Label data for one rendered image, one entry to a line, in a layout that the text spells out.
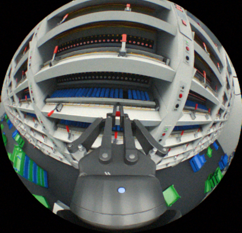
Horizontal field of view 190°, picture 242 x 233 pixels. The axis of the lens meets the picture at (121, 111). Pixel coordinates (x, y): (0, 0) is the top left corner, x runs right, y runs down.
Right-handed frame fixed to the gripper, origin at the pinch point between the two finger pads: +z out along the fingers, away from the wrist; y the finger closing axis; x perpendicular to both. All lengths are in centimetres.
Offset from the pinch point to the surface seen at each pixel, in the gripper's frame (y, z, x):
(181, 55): 19.5, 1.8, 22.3
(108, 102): -3.7, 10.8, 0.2
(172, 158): 66, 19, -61
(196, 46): 30.3, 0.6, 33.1
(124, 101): 2.3, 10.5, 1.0
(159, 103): 17.7, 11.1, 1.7
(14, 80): -113, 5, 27
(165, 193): 67, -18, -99
